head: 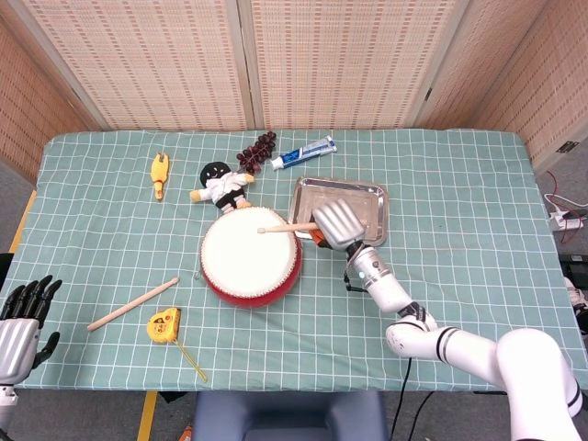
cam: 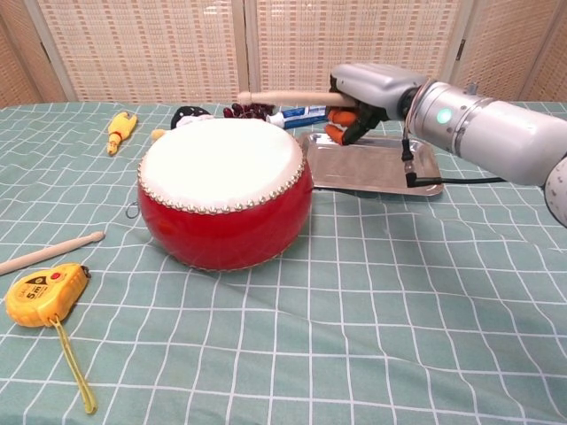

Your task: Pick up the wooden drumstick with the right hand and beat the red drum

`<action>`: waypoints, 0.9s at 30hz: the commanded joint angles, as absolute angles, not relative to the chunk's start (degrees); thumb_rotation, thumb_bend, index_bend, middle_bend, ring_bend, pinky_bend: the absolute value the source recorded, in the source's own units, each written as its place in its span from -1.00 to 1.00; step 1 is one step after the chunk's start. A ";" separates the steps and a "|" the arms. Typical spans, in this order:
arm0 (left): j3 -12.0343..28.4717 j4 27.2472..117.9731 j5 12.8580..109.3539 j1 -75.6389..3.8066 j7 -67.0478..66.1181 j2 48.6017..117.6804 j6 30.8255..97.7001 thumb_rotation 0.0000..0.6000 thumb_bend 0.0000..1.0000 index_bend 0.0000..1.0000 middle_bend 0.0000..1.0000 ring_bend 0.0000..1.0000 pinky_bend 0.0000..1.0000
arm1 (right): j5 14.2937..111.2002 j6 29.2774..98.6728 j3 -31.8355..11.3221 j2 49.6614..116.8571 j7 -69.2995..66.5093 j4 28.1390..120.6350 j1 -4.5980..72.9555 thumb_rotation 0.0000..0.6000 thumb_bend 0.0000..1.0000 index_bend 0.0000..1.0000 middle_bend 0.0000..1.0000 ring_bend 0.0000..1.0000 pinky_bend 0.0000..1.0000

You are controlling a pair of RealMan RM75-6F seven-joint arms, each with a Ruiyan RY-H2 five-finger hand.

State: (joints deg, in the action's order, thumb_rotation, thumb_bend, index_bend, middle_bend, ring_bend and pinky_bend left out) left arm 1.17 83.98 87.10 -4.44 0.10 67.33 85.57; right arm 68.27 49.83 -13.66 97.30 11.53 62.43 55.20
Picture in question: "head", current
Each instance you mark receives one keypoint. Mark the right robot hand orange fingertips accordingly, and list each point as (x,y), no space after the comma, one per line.
(340,225)

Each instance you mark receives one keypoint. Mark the yellow tape measure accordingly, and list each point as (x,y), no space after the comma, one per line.
(161,324)

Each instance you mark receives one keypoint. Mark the wooden drumstick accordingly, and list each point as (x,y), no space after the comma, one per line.
(285,227)
(133,303)

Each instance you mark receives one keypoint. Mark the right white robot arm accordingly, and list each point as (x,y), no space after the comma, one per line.
(459,344)

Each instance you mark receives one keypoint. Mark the yellow rubber chicken toy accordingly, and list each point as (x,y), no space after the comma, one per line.
(159,174)

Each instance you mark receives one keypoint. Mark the purple grape bunch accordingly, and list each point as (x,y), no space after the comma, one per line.
(255,154)

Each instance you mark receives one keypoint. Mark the rectangular metal tray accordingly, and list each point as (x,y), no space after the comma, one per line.
(372,197)

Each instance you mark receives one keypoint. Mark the red drum white skin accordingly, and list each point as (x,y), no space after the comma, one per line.
(248,262)

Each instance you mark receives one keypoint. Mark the blue white toothpaste tube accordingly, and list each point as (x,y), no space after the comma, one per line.
(298,154)

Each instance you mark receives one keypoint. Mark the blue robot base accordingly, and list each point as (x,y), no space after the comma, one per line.
(289,413)

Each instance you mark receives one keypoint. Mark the white power strip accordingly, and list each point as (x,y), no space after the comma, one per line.
(565,220)

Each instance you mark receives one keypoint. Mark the black white penguin toy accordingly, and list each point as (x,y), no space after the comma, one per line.
(225,186)

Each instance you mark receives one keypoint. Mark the woven folding screen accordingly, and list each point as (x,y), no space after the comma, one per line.
(161,64)

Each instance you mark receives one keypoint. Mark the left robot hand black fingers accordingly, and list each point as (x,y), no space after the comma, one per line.
(18,340)

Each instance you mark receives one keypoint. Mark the green checked tablecloth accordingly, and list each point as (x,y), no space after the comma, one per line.
(436,184)

